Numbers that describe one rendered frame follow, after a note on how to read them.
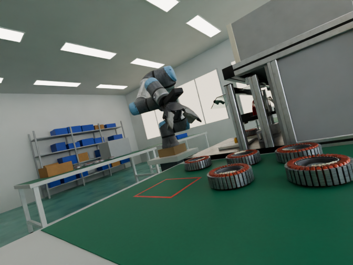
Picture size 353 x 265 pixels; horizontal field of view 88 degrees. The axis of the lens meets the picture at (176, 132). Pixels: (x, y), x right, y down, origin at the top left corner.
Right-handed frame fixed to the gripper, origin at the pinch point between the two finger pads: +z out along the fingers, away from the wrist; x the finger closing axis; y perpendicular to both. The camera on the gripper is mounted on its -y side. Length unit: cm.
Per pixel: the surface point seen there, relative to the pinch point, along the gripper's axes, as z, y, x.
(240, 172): 30.9, -15.4, 11.5
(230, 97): 0.5, -11.1, -18.0
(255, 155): 26.2, -8.3, -5.8
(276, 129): 12, 8, -57
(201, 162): 15.0, 6.0, 2.1
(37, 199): -113, 202, 86
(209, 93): -318, 246, -394
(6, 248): 16, 8, 60
